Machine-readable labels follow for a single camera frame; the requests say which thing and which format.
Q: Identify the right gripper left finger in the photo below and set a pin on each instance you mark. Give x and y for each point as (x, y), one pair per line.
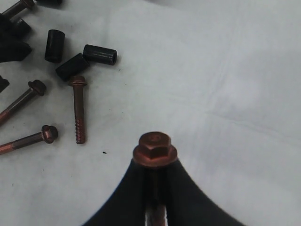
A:
(127, 200)

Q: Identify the black cylindrical sleeve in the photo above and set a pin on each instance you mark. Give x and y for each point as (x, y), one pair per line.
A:
(54, 46)
(72, 66)
(100, 54)
(49, 1)

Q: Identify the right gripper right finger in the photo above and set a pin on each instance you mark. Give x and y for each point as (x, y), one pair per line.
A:
(192, 204)

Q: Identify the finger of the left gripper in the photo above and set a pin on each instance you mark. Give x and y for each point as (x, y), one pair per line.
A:
(3, 84)
(13, 50)

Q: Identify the copper flange bolt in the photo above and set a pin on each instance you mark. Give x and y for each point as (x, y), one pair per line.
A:
(30, 139)
(78, 106)
(154, 150)
(22, 102)
(17, 7)

